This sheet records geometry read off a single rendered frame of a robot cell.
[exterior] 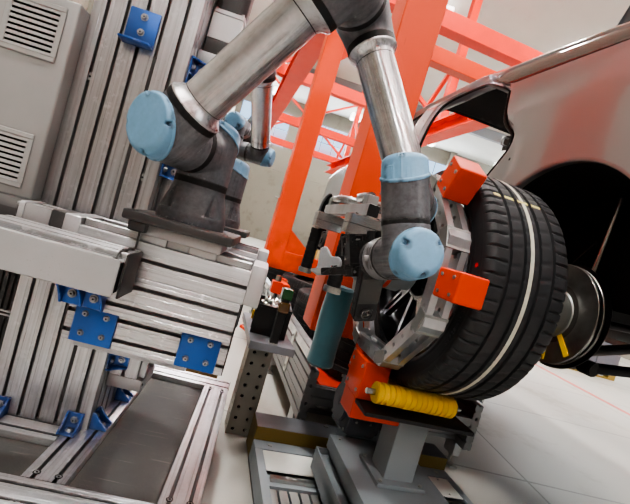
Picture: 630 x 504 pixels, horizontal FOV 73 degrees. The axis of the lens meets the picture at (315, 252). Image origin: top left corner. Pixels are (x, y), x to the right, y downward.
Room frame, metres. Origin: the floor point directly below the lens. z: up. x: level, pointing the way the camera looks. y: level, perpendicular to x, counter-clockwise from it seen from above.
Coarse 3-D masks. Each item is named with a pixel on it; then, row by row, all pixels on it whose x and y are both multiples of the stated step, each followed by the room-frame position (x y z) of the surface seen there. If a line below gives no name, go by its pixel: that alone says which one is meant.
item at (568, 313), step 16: (576, 272) 1.30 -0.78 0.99; (576, 288) 1.29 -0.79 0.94; (592, 288) 1.23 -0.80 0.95; (576, 304) 1.27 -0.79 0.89; (592, 304) 1.22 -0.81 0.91; (560, 320) 1.26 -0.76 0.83; (576, 320) 1.25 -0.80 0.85; (592, 320) 1.20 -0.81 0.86; (576, 336) 1.24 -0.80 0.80; (592, 336) 1.19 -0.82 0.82; (560, 352) 1.27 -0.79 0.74; (576, 352) 1.22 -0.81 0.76
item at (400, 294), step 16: (464, 208) 1.12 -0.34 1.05; (432, 224) 1.34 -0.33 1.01; (464, 272) 1.04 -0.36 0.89; (384, 288) 1.49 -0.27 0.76; (416, 288) 1.33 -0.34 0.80; (384, 304) 1.46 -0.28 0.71; (400, 304) 1.38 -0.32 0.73; (416, 304) 1.25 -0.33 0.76; (384, 320) 1.42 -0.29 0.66; (400, 320) 1.44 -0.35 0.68; (384, 336) 1.35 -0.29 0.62
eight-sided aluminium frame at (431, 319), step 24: (456, 216) 1.06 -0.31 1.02; (456, 240) 0.99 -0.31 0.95; (456, 264) 1.00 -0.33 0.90; (432, 288) 0.99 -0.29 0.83; (432, 312) 0.99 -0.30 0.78; (360, 336) 1.31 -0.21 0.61; (408, 336) 1.03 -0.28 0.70; (432, 336) 1.02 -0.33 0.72; (384, 360) 1.12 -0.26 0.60; (408, 360) 1.11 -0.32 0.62
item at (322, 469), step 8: (320, 448) 1.46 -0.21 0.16; (320, 456) 1.40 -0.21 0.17; (328, 456) 1.46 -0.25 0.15; (312, 464) 1.44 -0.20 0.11; (320, 464) 1.38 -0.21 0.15; (328, 464) 1.40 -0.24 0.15; (312, 472) 1.42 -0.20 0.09; (320, 472) 1.36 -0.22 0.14; (328, 472) 1.35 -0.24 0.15; (336, 472) 1.37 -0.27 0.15; (320, 480) 1.34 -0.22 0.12; (328, 480) 1.28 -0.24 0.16; (336, 480) 1.32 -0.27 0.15; (320, 488) 1.32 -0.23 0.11; (328, 488) 1.27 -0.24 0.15; (336, 488) 1.28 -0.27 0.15; (344, 488) 1.28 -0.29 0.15; (328, 496) 1.25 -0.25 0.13; (336, 496) 1.20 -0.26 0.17; (344, 496) 1.25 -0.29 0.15
